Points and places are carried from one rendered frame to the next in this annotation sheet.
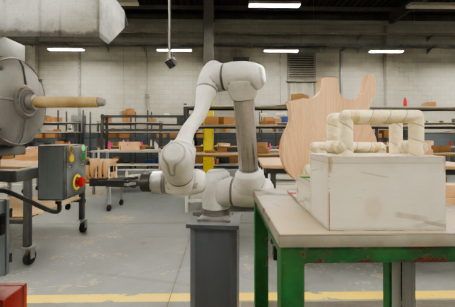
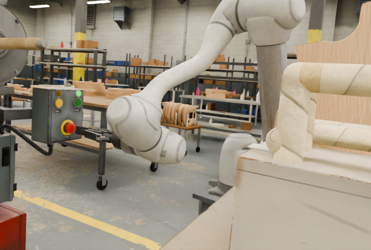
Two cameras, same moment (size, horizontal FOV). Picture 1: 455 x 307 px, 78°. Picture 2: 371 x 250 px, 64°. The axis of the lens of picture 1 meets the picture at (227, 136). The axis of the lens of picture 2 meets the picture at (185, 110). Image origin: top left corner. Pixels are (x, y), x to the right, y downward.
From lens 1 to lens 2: 0.47 m
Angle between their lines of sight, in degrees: 29
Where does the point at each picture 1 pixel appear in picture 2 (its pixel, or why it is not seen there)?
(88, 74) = (194, 20)
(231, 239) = not seen: hidden behind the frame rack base
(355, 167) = (290, 190)
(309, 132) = (327, 100)
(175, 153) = (117, 111)
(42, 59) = (157, 8)
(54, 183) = (41, 126)
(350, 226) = not seen: outside the picture
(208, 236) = not seen: hidden behind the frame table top
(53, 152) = (41, 95)
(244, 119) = (267, 72)
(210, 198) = (225, 169)
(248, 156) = (271, 123)
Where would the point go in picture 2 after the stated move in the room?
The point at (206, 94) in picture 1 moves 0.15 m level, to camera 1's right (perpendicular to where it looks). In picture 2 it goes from (214, 36) to (257, 36)
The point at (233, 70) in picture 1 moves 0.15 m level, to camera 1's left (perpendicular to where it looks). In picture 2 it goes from (252, 2) to (210, 4)
